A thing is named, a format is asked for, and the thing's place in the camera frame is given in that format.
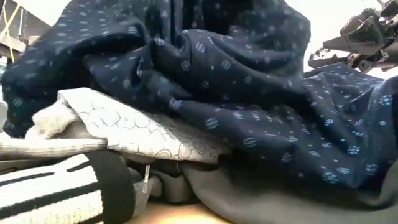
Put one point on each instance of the white black striped cloth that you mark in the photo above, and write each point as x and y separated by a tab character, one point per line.
46	186

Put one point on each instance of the pale patterned cloth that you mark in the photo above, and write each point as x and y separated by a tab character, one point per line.
140	130

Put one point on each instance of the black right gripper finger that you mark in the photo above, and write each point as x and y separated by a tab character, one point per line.
329	61
360	40

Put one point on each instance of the navy blue patterned cloth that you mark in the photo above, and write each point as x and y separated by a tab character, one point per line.
233	77

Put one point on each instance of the clear plastic tag fastener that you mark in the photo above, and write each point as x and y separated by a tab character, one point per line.
146	180

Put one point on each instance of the dark grey boxer briefs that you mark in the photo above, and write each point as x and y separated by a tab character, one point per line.
248	205

